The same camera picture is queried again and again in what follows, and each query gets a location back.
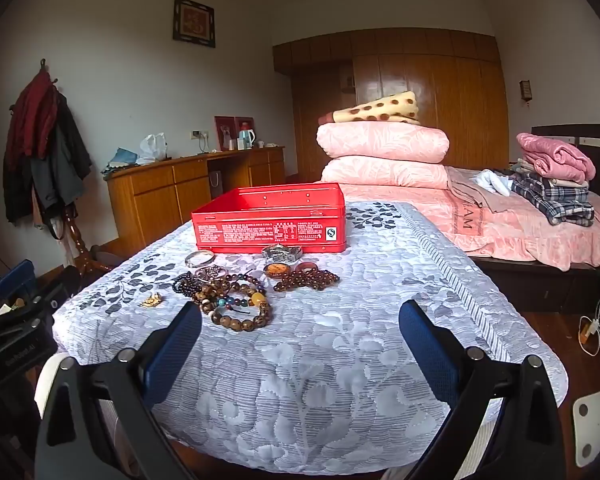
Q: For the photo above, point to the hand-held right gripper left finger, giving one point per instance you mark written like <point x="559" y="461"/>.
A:
<point x="175" y="347"/>

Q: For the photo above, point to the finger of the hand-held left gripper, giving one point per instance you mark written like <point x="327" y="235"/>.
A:
<point x="42" y="305"/>
<point x="14" y="277"/>

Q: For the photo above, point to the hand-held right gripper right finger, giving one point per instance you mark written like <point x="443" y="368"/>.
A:
<point x="425" y="355"/>

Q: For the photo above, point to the small gold ornament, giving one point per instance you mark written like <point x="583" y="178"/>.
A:
<point x="151" y="301"/>

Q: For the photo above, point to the silver bangle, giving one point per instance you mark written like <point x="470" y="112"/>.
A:
<point x="200" y="265"/>

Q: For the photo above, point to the amber oval pendant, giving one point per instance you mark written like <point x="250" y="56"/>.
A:
<point x="276" y="270"/>

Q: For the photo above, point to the silver wristwatch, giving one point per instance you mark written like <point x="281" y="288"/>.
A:
<point x="282" y="253"/>

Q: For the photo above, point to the red tin box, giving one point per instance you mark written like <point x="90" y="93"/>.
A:
<point x="270" y="225"/>

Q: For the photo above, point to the wooden coat stand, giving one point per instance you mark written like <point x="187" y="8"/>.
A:
<point x="77" y="242"/>

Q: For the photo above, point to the grey slipper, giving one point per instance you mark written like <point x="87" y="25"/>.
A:
<point x="101" y="258"/>

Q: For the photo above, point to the dark hanging jackets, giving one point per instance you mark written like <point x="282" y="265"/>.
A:
<point x="55" y="165"/>

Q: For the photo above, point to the grey leaf-patterned quilt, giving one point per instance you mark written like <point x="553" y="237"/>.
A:
<point x="305" y="370"/>

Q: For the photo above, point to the wooden desk cabinet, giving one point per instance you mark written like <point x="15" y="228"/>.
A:
<point x="155" y="200"/>

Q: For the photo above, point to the pink bedspread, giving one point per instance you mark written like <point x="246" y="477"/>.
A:
<point x="520" y="235"/>

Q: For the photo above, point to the beige lettered cloth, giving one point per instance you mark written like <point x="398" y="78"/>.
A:
<point x="467" y="202"/>

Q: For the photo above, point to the blue folded cloth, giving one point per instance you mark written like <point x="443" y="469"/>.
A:
<point x="120" y="159"/>

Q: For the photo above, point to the red hanging garment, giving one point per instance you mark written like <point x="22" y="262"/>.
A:
<point x="30" y="110"/>

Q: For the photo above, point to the grey paper gift bag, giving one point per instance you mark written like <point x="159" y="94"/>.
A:
<point x="216" y="183"/>

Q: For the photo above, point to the white bathroom scale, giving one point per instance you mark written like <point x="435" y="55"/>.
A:
<point x="592" y="420"/>

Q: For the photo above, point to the pink folded quilt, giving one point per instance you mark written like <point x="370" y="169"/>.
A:
<point x="385" y="172"/>
<point x="380" y="142"/>

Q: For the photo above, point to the white crumpled cloth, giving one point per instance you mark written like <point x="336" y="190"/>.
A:
<point x="492" y="180"/>

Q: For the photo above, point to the white plastic bag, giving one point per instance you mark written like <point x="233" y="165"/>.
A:
<point x="153" y="149"/>

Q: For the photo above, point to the plaid folded clothes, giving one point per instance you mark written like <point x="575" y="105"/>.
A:
<point x="550" y="200"/>

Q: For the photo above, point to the teal and white kettle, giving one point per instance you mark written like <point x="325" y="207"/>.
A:
<point x="247" y="139"/>

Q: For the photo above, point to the pink folded sweater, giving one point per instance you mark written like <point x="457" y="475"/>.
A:
<point x="555" y="155"/>

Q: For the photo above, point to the yellow brown-spotted blanket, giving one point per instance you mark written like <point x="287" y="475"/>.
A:
<point x="380" y="107"/>

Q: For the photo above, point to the wooden wardrobe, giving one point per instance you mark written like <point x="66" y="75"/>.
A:
<point x="455" y="105"/>

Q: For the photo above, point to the dark bed frame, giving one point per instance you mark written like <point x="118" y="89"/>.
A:
<point x="530" y="280"/>

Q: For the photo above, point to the wall power socket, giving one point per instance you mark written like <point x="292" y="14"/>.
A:
<point x="200" y="135"/>

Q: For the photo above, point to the red photo frame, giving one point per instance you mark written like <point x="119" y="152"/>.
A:
<point x="224" y="132"/>
<point x="244" y="122"/>

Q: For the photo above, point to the wall lamp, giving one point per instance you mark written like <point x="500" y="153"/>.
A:
<point x="525" y="89"/>

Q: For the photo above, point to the framed wall picture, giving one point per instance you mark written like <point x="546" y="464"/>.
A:
<point x="194" y="21"/>

